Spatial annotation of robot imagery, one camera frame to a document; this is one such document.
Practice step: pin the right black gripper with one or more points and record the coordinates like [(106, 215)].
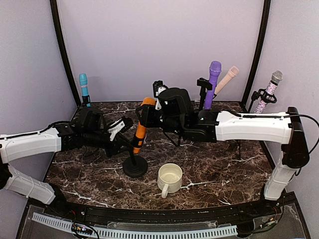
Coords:
[(146, 119)]

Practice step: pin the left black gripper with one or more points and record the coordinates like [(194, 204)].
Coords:
[(114, 149)]

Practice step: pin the orange toy microphone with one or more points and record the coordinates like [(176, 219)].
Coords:
[(139, 137)]

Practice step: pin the black stand of orange microphone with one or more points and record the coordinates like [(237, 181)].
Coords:
[(134, 166)]

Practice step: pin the black stand of purple microphone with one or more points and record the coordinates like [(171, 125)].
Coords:
[(205, 86)]

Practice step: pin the blue toy microphone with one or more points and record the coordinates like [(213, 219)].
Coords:
[(84, 89)]

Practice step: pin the purple toy microphone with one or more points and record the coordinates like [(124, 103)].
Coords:
[(214, 71)]

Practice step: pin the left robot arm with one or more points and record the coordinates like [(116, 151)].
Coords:
[(88, 129)]

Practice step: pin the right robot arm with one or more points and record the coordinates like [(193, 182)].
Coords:
[(172, 111)]

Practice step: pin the pink toy microphone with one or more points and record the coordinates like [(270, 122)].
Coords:
[(232, 72)]

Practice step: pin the black tripod microphone stand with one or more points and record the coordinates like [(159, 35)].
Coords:
[(262, 95)]

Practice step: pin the silver glitter microphone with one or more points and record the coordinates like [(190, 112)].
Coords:
[(276, 78)]

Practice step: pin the white ceramic mug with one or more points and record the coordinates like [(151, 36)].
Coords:
[(169, 179)]

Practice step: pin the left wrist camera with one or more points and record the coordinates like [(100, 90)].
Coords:
[(121, 125)]

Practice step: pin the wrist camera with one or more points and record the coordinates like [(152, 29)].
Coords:
[(121, 125), (158, 87)]

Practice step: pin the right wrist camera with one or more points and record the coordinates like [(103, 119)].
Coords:
[(158, 87)]

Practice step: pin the white cable duct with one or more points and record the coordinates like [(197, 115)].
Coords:
[(115, 230)]

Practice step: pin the black front rail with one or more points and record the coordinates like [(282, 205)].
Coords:
[(240, 213)]

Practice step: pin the left black frame post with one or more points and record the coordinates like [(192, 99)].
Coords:
[(63, 51)]

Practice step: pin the black frame post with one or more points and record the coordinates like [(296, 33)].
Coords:
[(63, 51), (258, 51)]

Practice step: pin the right black frame post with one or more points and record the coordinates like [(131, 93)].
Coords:
[(258, 51)]

